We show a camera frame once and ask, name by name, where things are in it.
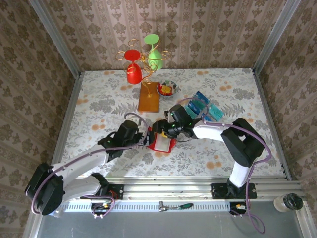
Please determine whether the red wine glass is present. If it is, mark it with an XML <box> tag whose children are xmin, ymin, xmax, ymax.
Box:
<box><xmin>123</xmin><ymin>49</ymin><xmax>144</xmax><ymax>86</ymax></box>

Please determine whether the clear acrylic card stand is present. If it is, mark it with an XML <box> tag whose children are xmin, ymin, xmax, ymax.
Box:
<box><xmin>185</xmin><ymin>90</ymin><xmax>225</xmax><ymax>122</ymax></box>

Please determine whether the black yellow power connector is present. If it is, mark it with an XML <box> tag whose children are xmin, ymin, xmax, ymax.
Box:
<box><xmin>90</xmin><ymin>202</ymin><xmax>112</xmax><ymax>216</ymax></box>
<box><xmin>229</xmin><ymin>202</ymin><xmax>250</xmax><ymax>216</ymax></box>

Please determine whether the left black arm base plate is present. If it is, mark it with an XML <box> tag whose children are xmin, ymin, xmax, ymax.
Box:
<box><xmin>80</xmin><ymin>183</ymin><xmax>124</xmax><ymax>200</ymax></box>

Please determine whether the white slotted cable duct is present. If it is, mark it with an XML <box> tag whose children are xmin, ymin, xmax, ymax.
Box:
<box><xmin>64</xmin><ymin>200</ymin><xmax>231</xmax><ymax>213</ymax></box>

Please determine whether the clear plastic cup dark lid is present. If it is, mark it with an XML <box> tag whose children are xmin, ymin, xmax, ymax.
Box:
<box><xmin>273</xmin><ymin>192</ymin><xmax>304</xmax><ymax>213</ymax></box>

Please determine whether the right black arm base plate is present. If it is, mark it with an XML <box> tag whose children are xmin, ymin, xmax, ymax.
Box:
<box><xmin>211</xmin><ymin>182</ymin><xmax>258</xmax><ymax>200</ymax></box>

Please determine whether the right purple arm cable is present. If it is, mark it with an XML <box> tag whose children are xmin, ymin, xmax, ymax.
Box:
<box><xmin>173</xmin><ymin>97</ymin><xmax>272</xmax><ymax>235</ymax></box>

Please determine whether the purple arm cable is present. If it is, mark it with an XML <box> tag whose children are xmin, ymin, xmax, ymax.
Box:
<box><xmin>173</xmin><ymin>97</ymin><xmax>272</xmax><ymax>235</ymax></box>
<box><xmin>31</xmin><ymin>112</ymin><xmax>149</xmax><ymax>220</ymax></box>

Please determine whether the blue credit card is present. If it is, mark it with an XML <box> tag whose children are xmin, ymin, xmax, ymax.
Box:
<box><xmin>194</xmin><ymin>91</ymin><xmax>211</xmax><ymax>104</ymax></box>
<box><xmin>187</xmin><ymin>100</ymin><xmax>203</xmax><ymax>115</ymax></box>

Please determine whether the aluminium frame post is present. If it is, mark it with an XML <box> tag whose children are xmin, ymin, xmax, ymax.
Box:
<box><xmin>252</xmin><ymin>0</ymin><xmax>302</xmax><ymax>75</ymax></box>
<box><xmin>28</xmin><ymin>0</ymin><xmax>82</xmax><ymax>78</ymax></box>

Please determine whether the grey metal bench panel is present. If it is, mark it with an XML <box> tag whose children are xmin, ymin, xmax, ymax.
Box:
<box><xmin>37</xmin><ymin>201</ymin><xmax>307</xmax><ymax>238</ymax></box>

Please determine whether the ratchet wrench green black handle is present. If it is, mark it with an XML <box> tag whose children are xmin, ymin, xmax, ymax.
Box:
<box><xmin>158</xmin><ymin>200</ymin><xmax>194</xmax><ymax>213</ymax></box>

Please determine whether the red leather card holder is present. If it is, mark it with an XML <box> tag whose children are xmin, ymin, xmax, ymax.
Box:
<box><xmin>145</xmin><ymin>133</ymin><xmax>178</xmax><ymax>153</ymax></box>

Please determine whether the teal credit card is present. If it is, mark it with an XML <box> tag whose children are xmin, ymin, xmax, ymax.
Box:
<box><xmin>207</xmin><ymin>104</ymin><xmax>225</xmax><ymax>122</ymax></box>

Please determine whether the gold wire rack wooden base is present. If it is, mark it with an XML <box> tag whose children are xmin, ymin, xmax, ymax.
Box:
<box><xmin>116</xmin><ymin>38</ymin><xmax>171</xmax><ymax>114</ymax></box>

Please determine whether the green wine glass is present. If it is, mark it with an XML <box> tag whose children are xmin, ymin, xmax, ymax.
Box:
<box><xmin>143</xmin><ymin>34</ymin><xmax>164</xmax><ymax>70</ymax></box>

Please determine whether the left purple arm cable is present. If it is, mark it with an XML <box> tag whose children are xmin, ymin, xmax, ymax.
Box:
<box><xmin>31</xmin><ymin>112</ymin><xmax>149</xmax><ymax>220</ymax></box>

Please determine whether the floral patterned tablecloth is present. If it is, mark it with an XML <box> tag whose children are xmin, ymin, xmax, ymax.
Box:
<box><xmin>58</xmin><ymin>68</ymin><xmax>289</xmax><ymax>178</ymax></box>

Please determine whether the small patterned bowl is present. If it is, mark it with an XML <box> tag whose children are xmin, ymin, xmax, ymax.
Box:
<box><xmin>156</xmin><ymin>79</ymin><xmax>179</xmax><ymax>98</ymax></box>

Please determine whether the aluminium table side rail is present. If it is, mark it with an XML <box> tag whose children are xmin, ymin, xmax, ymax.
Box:
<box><xmin>251</xmin><ymin>67</ymin><xmax>293</xmax><ymax>181</ymax></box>
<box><xmin>46</xmin><ymin>71</ymin><xmax>84</xmax><ymax>183</ymax></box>

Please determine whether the aluminium front beam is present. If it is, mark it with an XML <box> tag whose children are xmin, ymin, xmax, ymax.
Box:
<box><xmin>34</xmin><ymin>176</ymin><xmax>305</xmax><ymax>202</ymax></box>

